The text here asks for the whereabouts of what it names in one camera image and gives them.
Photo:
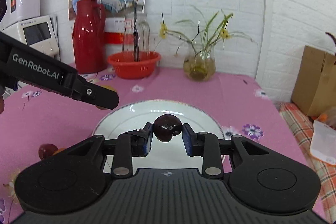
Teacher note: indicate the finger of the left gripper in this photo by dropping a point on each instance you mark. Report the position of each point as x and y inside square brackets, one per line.
[92, 94]

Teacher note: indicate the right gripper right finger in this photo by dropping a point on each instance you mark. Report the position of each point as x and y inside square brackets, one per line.
[209, 147]

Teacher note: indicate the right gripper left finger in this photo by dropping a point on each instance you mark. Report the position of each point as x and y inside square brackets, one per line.
[136, 143]

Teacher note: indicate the dark plum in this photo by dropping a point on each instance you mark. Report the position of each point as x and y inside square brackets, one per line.
[166, 126]

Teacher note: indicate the red plum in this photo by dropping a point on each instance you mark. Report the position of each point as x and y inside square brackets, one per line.
[46, 150]

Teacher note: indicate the left hand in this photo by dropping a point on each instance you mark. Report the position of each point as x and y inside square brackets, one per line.
[2, 102]

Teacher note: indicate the white plate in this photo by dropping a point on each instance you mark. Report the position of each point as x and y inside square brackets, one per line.
[170, 155]

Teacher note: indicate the white water dispenser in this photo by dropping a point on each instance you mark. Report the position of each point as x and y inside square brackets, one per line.
[38, 33]

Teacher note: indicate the pink floral tablecloth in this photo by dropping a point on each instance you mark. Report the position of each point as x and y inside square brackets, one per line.
[264, 180]

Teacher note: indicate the red thermos jug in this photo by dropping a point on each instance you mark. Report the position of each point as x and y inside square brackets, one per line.
[88, 37]

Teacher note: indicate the red plastic basket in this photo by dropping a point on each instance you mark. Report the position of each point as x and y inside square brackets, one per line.
[126, 68]

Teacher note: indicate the glass pitcher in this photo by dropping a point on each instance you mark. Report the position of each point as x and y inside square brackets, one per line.
[136, 40]

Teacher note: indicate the glass vase with plant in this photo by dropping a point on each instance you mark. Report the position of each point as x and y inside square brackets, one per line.
[199, 62]

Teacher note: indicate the white plastic bag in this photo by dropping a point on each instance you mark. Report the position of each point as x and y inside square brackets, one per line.
[323, 140]

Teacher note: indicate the cardboard box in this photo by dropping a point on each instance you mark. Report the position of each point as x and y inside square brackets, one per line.
[314, 90]

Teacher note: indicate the dark purple plant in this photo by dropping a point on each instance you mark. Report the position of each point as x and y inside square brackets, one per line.
[332, 37]

